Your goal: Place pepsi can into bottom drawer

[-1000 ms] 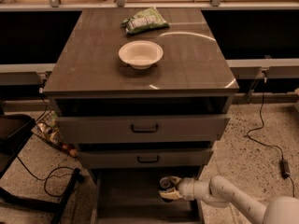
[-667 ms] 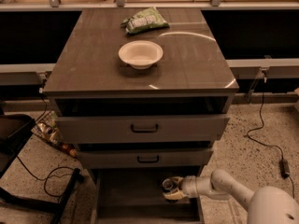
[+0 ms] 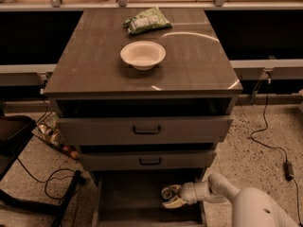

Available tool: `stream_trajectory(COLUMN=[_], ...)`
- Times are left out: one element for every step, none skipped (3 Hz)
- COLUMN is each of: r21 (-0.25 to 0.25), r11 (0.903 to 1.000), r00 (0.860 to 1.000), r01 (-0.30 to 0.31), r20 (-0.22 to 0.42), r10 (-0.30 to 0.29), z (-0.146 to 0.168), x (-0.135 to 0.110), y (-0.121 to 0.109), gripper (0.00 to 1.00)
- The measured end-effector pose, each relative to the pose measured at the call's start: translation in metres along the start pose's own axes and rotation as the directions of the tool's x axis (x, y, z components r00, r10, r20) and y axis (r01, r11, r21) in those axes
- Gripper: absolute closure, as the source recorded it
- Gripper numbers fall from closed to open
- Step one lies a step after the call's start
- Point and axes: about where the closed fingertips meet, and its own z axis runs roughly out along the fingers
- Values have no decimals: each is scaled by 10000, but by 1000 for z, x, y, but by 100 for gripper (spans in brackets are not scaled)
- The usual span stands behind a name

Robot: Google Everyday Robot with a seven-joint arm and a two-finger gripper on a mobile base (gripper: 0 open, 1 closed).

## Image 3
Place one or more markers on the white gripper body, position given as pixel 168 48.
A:
pixel 187 194

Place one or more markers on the blue pepsi can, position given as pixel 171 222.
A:
pixel 168 193

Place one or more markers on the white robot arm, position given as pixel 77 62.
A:
pixel 251 207

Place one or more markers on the bottom open drawer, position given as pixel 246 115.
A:
pixel 133 199

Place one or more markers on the middle grey drawer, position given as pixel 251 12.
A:
pixel 147 160

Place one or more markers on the grey drawer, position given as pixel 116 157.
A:
pixel 147 160
pixel 144 130

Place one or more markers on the grey drawer cabinet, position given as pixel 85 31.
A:
pixel 194 79

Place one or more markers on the top grey drawer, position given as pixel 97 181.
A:
pixel 144 130

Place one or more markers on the white paper bowl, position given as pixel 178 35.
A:
pixel 143 55

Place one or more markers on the green chip bag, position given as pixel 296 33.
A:
pixel 147 20

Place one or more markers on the wire basket with items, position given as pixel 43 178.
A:
pixel 48 132

